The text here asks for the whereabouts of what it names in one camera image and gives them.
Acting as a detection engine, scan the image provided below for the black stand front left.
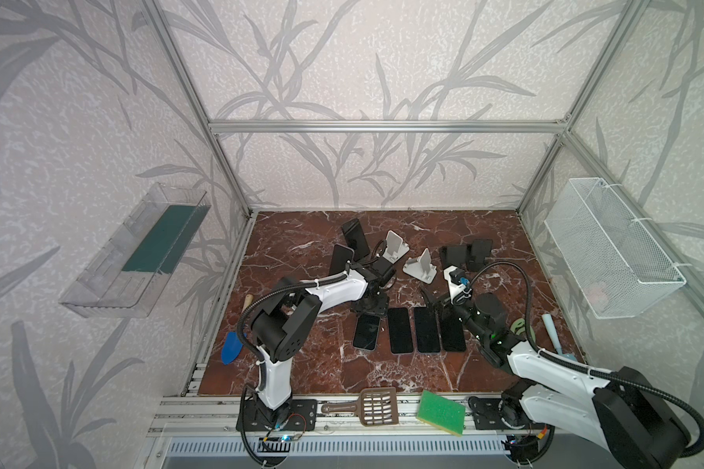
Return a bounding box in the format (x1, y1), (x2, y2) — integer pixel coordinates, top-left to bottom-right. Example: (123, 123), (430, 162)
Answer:
(465, 238), (493, 272)

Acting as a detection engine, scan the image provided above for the blue shovel wooden handle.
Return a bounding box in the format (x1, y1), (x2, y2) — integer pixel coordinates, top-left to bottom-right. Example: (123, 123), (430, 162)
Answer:
(220, 328), (244, 365)

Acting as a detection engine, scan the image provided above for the green yellow sponge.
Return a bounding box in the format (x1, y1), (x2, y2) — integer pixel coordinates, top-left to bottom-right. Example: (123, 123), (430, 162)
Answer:
(416, 391), (467, 437)

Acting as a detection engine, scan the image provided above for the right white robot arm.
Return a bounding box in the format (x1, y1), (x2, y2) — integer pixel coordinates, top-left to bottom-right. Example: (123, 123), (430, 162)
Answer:
(422, 267), (704, 468)

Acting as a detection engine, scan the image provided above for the brown slotted scoop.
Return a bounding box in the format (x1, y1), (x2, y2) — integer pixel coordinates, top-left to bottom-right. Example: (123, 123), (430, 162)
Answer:
(321, 387), (399, 427)

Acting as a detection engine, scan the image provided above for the white wire basket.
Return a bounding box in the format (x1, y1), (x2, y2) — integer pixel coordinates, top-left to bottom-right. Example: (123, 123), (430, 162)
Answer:
(545, 178), (686, 320)

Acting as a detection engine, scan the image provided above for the light blue plastic shovel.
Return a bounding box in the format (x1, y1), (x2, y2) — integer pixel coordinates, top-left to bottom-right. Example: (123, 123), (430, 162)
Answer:
(542, 314), (577, 362)

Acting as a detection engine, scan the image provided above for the aluminium front rail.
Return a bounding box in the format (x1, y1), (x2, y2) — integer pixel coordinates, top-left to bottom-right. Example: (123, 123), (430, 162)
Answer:
(149, 392), (641, 438)

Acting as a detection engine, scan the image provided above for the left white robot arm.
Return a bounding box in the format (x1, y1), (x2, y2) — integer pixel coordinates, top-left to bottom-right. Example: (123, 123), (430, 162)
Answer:
(236, 258), (395, 431)

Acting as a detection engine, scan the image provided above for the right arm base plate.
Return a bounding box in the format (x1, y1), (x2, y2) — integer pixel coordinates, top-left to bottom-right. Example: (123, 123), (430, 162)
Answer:
(467, 396), (547, 432)

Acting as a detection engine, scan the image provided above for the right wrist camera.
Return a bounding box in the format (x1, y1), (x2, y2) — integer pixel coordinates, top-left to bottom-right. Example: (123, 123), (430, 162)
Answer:
(444, 266), (472, 305)

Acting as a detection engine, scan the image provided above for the white phone stand back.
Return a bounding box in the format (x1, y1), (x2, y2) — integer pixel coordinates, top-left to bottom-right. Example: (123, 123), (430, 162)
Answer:
(383, 231), (410, 264)

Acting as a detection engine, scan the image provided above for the clear plastic wall tray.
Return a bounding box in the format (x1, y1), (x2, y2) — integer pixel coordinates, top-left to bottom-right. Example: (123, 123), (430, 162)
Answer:
(59, 183), (211, 319)

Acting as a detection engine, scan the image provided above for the green plastic hook toy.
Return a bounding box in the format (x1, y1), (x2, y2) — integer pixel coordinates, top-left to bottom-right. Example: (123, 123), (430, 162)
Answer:
(510, 319), (526, 338)

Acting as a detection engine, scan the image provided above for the pink object in basket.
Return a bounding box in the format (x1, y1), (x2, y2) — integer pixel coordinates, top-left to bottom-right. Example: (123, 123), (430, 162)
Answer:
(583, 281), (609, 309)

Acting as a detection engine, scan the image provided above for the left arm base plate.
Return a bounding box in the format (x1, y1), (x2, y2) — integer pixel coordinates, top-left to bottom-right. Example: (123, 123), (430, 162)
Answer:
(237, 399), (319, 432)

